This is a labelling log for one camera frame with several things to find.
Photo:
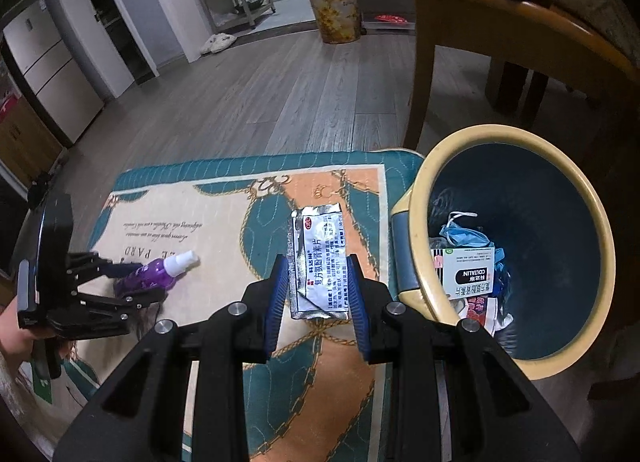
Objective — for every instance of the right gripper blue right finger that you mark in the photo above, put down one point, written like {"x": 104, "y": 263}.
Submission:
{"x": 357, "y": 306}

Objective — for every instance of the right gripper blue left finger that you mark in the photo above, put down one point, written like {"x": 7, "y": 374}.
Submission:
{"x": 278, "y": 285}

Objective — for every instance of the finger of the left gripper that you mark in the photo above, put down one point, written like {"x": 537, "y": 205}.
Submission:
{"x": 141, "y": 299}
{"x": 109, "y": 269}

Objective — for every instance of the purple spray bottle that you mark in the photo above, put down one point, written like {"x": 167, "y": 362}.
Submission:
{"x": 162, "y": 273}

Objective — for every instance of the silver medicine foil packet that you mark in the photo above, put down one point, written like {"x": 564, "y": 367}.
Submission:
{"x": 317, "y": 264}

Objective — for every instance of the blue cloth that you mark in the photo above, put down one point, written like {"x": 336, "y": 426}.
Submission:
{"x": 502, "y": 280}

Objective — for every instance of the yellow rimmed teal trash bin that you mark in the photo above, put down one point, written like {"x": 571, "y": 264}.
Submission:
{"x": 533, "y": 201}

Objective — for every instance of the floral kitchen trash can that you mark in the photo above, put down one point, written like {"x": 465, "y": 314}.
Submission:
{"x": 338, "y": 21}

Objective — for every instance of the person's left hand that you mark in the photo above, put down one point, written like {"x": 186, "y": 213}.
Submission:
{"x": 17, "y": 343}

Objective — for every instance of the blue face mask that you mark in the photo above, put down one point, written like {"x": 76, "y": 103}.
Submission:
{"x": 458, "y": 236}

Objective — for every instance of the green white medicine box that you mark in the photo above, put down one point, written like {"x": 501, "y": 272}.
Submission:
{"x": 465, "y": 272}

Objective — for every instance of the patterned teal orange mat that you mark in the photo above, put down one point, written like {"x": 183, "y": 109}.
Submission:
{"x": 315, "y": 399}

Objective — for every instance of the wooden cabinet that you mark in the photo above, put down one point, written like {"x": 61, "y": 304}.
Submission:
{"x": 28, "y": 149}

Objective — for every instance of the silver refrigerator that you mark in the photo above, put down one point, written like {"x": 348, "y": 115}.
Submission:
{"x": 51, "y": 71}

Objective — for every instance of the white slippers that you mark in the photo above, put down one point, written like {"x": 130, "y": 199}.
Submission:
{"x": 217, "y": 43}

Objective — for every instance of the wooden chair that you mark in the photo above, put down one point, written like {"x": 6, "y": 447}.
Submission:
{"x": 545, "y": 40}

